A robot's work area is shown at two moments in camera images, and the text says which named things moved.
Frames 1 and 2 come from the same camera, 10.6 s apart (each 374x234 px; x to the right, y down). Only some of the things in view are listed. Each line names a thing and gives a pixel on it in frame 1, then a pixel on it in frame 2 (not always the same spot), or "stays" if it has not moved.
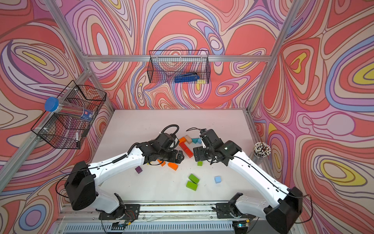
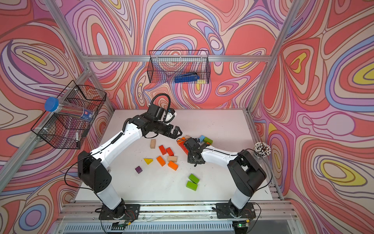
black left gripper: (175, 159) → (174, 134)
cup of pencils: (261, 150) stays
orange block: (183, 139) stays
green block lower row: (192, 185) stays
